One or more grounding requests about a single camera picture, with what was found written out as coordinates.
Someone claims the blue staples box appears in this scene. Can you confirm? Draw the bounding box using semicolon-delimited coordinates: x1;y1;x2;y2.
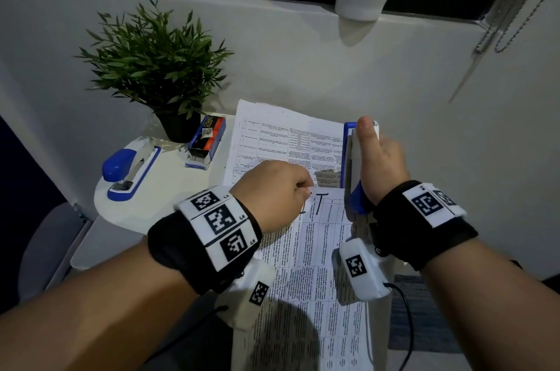
185;114;228;171

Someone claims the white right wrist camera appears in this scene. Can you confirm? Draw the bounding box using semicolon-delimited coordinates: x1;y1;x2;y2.
331;237;393;303

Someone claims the grey round stool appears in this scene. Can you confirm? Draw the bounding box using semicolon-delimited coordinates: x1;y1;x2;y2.
17;202;86;303

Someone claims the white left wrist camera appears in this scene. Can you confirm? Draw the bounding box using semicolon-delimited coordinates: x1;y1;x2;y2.
214;257;278;333

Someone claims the green potted plant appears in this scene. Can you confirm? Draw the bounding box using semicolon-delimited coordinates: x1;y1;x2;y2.
76;0;235;145

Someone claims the person's left forearm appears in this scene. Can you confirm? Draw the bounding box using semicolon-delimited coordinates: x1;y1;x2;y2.
0;237;198;371

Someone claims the blue white stapler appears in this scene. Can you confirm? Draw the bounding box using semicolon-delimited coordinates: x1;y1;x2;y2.
101;136;162;202
340;119;380;215

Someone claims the printed paper bundle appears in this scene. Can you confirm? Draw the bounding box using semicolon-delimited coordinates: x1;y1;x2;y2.
232;185;382;371

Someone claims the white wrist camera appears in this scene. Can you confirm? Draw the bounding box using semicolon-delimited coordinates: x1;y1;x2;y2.
214;257;278;333
331;237;393;303

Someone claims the stack of printed papers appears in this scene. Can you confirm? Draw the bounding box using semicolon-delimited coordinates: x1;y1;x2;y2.
222;99;351;189

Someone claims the person's right hand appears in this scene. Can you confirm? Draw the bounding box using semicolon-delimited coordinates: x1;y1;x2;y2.
355;115;411;206

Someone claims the person's left hand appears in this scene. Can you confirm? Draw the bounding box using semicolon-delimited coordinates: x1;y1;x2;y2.
229;159;315;235

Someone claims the person's right forearm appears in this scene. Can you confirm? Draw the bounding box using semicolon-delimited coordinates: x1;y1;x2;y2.
421;238;560;371

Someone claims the black camera cable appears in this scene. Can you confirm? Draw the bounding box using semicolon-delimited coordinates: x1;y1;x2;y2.
144;304;231;365
383;282;415;371

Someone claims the black right camera cable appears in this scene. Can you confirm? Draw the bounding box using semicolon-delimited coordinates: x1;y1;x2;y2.
383;282;415;371

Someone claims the black left wrist strap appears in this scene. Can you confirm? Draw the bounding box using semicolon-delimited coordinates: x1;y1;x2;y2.
147;185;264;296

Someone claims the metal bead chain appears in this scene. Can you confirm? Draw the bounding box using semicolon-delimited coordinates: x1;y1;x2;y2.
474;0;560;55

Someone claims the black left camera cable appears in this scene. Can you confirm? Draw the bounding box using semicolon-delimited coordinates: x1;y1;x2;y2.
144;304;231;365

